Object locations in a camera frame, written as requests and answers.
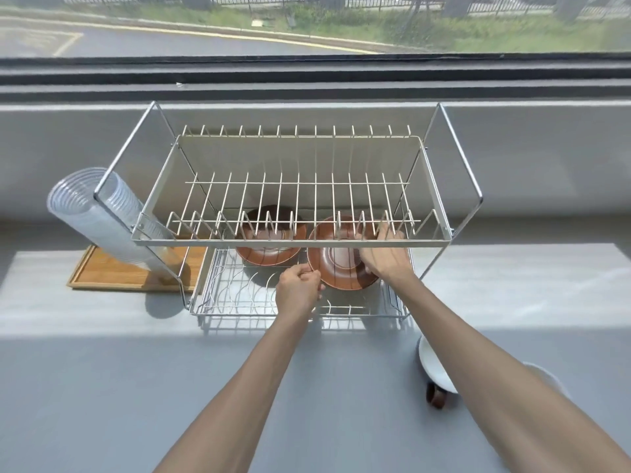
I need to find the wooden tray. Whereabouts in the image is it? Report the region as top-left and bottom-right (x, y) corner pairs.
(67, 243), (208, 294)

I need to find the person's left hand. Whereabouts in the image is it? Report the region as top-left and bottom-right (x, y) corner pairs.
(274, 263), (326, 323)

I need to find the brown white cup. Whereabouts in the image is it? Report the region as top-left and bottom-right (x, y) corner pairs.
(521, 361), (573, 402)
(417, 333), (459, 409)

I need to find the dark window frame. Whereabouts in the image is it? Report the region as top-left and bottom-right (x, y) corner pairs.
(0, 53), (631, 105)

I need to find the metal two-tier dish rack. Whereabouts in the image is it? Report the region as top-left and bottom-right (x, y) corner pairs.
(93, 101), (484, 321)

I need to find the brown saucer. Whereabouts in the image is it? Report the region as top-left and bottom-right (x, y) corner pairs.
(306, 215), (383, 291)
(235, 205), (308, 267)

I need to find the person's right forearm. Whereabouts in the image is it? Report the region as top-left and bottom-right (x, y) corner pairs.
(394, 278), (631, 473)

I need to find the black metal fence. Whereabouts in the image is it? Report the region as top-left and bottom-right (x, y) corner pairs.
(58, 0), (631, 18)

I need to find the stack of clear plastic cups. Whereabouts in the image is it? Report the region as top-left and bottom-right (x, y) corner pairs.
(47, 167), (174, 284)

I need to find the person's left forearm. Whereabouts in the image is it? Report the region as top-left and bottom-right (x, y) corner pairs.
(153, 309), (316, 473)

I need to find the person's right hand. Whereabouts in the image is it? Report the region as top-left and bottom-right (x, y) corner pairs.
(360, 222), (417, 291)

